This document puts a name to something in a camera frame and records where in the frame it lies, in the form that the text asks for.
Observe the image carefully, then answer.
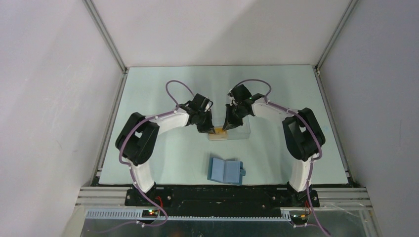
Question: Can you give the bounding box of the clear acrylic box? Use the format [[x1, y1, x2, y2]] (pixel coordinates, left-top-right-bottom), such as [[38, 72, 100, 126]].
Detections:
[[212, 117, 251, 140]]

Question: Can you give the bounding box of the blue card holder wallet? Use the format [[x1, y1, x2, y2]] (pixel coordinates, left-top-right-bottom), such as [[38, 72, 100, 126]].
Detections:
[[207, 157, 246, 186]]

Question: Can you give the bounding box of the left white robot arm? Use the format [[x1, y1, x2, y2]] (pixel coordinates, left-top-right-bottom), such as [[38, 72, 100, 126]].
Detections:
[[115, 94, 215, 206]]

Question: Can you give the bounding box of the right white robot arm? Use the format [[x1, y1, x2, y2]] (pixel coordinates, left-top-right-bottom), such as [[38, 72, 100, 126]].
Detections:
[[222, 83, 326, 206]]

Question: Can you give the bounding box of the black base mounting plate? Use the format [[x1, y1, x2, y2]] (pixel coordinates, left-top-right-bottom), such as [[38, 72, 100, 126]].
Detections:
[[125, 185, 320, 218]]

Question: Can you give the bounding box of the right aluminium frame rail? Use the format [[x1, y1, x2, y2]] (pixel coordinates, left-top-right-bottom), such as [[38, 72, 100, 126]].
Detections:
[[313, 0, 360, 188]]

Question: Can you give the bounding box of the aluminium frame rail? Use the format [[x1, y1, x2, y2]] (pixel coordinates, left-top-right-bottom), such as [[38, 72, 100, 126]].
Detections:
[[313, 0, 360, 188], [83, 0, 127, 179]]

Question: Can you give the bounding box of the left aluminium frame rail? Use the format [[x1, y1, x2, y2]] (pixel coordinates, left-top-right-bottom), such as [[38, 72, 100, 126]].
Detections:
[[83, 0, 127, 179]]

